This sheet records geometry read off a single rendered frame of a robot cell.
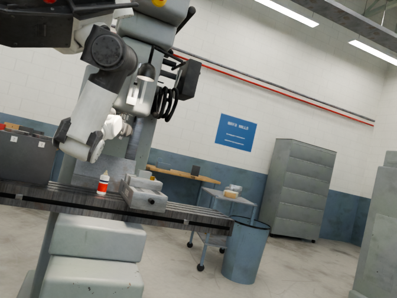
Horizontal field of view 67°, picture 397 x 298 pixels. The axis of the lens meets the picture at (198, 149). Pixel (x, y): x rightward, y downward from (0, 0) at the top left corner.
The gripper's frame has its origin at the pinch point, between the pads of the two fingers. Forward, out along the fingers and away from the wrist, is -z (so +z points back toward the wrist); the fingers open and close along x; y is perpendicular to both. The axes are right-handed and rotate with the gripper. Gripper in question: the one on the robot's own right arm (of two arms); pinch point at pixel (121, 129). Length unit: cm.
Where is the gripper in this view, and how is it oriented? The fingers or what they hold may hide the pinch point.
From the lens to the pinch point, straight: 141.5
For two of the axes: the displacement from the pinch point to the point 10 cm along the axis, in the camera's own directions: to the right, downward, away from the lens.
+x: -9.7, -2.3, 0.2
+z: -0.1, -0.5, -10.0
